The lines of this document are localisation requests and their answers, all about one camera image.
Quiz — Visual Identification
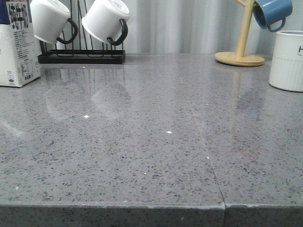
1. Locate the white blue milk carton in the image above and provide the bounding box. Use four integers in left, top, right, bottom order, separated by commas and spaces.
0, 0, 41, 87

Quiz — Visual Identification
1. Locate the wooden mug tree stand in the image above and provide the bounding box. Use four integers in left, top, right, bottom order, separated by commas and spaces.
215, 0, 265, 67

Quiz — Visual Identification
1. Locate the left white hanging mug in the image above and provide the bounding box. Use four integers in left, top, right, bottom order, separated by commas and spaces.
30, 0, 78, 44

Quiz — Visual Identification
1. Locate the right white hanging mug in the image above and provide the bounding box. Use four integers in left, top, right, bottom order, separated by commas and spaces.
81, 0, 130, 46

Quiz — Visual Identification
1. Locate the white hanging mug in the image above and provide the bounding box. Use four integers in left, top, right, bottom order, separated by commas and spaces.
81, 0, 130, 46
30, 0, 78, 44

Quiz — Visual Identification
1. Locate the blue hanging mug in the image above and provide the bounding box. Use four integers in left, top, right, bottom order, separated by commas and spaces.
253, 0, 293, 33

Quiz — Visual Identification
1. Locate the white ribbed HOME cup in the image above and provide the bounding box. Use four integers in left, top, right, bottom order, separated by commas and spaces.
269, 31, 303, 92

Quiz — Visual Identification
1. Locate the black wire mug rack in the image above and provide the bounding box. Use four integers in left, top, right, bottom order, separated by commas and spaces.
38, 0, 125, 64

